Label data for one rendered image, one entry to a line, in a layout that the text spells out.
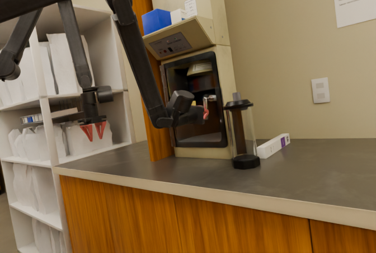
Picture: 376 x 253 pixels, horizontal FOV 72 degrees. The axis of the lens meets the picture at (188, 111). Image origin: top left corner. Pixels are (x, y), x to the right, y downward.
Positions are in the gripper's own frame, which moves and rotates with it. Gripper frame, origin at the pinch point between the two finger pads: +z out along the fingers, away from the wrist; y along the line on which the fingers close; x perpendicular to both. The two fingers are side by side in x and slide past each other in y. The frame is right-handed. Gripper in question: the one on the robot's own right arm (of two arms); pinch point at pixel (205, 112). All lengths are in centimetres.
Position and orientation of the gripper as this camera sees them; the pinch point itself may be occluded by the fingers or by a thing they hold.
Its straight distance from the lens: 104.8
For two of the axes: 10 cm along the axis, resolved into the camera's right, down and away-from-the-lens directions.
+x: 0.5, 9.9, 1.3
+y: -7.8, -0.4, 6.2
